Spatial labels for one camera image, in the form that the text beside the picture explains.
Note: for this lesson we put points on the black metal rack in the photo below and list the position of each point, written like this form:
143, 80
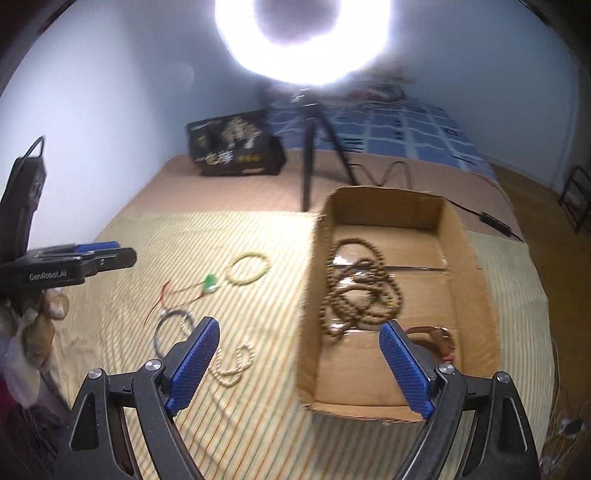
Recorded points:
577, 198

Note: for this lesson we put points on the blue checkered blanket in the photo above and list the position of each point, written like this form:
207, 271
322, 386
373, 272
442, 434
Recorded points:
406, 134

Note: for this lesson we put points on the black tripod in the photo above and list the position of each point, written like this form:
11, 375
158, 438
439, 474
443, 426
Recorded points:
307, 152

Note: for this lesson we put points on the tan bed sheet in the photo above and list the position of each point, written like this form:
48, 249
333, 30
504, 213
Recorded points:
184, 189

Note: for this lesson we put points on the person's left hand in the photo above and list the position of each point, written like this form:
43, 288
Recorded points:
41, 332

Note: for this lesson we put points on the cardboard box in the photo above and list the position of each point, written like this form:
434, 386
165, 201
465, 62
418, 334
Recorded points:
369, 378

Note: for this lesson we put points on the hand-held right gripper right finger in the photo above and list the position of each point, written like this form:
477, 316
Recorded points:
406, 374

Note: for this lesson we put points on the person's left forearm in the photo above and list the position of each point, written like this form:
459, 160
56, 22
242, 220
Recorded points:
14, 378

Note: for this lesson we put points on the thin blue bangle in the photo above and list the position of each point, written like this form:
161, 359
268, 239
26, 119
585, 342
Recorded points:
159, 324

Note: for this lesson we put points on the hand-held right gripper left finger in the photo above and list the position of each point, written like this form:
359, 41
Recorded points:
194, 364

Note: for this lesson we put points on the floral pillow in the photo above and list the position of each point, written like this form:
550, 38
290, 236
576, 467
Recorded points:
378, 90

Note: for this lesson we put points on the striped yellow mat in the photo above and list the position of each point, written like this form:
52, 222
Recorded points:
258, 415

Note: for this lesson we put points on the black printed bag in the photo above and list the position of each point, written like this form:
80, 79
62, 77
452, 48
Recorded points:
231, 147

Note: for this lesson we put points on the white power strip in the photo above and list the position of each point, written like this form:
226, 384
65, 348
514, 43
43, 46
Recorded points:
569, 427

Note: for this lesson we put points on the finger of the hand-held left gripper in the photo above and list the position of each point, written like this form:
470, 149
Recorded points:
115, 259
99, 247

